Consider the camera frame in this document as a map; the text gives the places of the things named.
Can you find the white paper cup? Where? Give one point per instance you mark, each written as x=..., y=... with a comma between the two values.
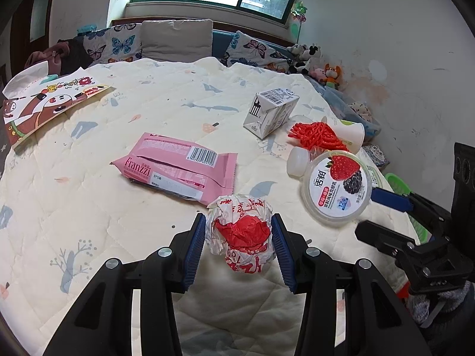
x=350, y=133

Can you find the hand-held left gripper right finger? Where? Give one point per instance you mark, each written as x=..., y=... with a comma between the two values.
x=282, y=252

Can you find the clear plastic bag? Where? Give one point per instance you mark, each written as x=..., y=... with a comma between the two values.
x=306, y=119

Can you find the white milk carton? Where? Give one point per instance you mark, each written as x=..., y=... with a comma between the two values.
x=267, y=115

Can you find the green pinwheel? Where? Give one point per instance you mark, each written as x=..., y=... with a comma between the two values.
x=298, y=11

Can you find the red white paper wrapper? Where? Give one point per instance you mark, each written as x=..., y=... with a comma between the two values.
x=241, y=230

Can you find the green plastic basket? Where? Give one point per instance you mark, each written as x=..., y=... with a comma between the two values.
x=397, y=183

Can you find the black white cow plush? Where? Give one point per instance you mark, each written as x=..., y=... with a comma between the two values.
x=302, y=65

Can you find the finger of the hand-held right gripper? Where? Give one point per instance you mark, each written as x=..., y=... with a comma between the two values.
x=378, y=235
x=389, y=198

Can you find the white patterned cloth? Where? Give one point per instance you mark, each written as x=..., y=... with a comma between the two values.
x=358, y=110

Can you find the red plastic stool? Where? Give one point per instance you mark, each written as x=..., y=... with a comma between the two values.
x=403, y=292

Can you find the beige pillow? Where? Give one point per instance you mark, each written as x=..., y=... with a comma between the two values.
x=174, y=40

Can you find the red foam fruit net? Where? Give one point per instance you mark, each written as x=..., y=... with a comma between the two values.
x=315, y=135

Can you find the butterfly print pillow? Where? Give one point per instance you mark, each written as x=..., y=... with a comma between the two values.
x=252, y=50
x=118, y=44

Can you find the brown door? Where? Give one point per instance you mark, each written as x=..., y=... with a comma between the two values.
x=37, y=15

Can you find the orange fox plush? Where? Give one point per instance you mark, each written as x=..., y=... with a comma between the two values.
x=332, y=74

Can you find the small white plastic bottle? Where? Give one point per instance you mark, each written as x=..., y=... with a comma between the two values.
x=297, y=161

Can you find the pink snack packet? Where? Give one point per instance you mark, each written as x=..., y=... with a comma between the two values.
x=167, y=159

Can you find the person's right forearm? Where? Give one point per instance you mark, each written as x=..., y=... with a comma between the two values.
x=451, y=298

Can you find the dark clothes pile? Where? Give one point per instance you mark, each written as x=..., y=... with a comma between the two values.
x=66, y=55

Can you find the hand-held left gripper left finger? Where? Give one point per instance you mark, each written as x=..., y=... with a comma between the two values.
x=196, y=244

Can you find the cartoon printed paper bag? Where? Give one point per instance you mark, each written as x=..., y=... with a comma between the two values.
x=44, y=100

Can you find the clear plastic storage box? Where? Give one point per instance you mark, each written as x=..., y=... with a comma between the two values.
x=373, y=128

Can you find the berry label yogurt cup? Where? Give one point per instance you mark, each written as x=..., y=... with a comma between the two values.
x=334, y=193

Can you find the pink plush toy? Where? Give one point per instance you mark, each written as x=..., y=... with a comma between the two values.
x=318, y=74

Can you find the grey white plush toy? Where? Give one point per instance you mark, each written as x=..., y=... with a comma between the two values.
x=294, y=49

